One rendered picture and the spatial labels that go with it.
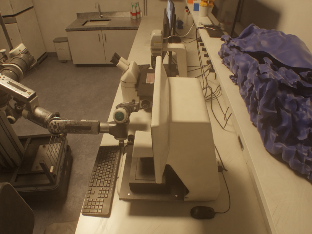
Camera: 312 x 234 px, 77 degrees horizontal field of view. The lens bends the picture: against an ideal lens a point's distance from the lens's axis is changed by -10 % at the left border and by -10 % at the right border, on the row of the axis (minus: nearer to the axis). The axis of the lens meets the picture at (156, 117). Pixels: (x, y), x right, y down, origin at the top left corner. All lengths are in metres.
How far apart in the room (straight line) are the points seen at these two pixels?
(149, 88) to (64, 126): 0.60
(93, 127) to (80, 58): 2.87
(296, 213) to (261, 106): 0.29
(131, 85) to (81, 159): 1.13
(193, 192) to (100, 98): 2.35
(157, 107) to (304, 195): 0.45
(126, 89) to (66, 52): 2.99
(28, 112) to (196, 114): 0.89
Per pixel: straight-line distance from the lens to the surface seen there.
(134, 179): 0.97
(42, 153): 2.07
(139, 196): 1.00
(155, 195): 0.99
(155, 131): 0.57
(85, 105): 3.04
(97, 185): 1.16
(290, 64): 0.84
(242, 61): 0.84
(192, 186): 0.98
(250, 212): 1.16
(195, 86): 0.87
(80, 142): 2.51
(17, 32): 4.16
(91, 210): 1.10
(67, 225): 1.43
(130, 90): 1.51
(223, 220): 1.10
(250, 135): 0.71
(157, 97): 0.66
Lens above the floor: 1.72
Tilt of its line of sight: 40 degrees down
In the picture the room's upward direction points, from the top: straight up
